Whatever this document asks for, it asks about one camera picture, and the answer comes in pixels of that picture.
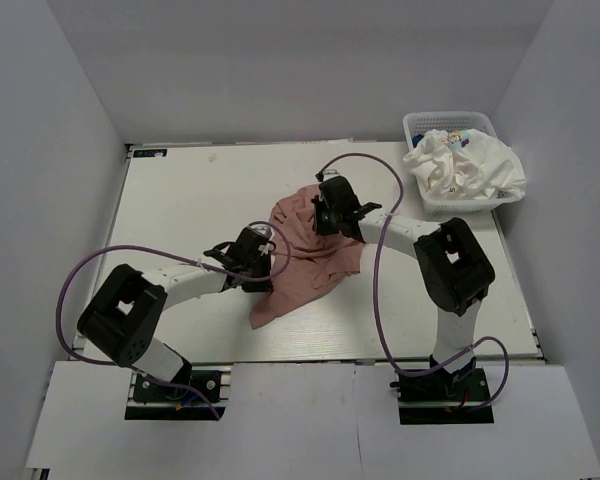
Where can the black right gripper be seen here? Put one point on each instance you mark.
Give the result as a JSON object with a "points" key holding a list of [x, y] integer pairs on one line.
{"points": [[319, 226]]}

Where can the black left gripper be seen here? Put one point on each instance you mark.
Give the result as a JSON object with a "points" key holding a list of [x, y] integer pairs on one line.
{"points": [[260, 286]]}

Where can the pink t shirt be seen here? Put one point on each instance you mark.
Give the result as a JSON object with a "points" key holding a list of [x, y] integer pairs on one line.
{"points": [[311, 266]]}

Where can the white printed t shirt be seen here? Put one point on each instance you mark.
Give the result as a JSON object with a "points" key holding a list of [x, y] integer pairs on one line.
{"points": [[466, 165]]}

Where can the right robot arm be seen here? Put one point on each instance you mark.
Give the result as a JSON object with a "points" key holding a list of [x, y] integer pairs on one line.
{"points": [[455, 270]]}

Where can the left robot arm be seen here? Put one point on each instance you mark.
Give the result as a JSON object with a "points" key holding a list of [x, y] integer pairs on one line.
{"points": [[122, 317]]}

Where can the white plastic basket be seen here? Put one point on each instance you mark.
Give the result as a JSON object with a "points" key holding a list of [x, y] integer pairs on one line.
{"points": [[417, 124]]}

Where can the blue table label sticker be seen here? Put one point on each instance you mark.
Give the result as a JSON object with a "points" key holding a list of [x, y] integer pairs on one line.
{"points": [[150, 153]]}

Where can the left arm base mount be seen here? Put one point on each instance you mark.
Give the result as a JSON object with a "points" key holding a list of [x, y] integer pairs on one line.
{"points": [[149, 401]]}

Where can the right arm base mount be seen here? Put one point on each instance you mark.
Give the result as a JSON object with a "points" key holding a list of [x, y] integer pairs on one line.
{"points": [[428, 401]]}

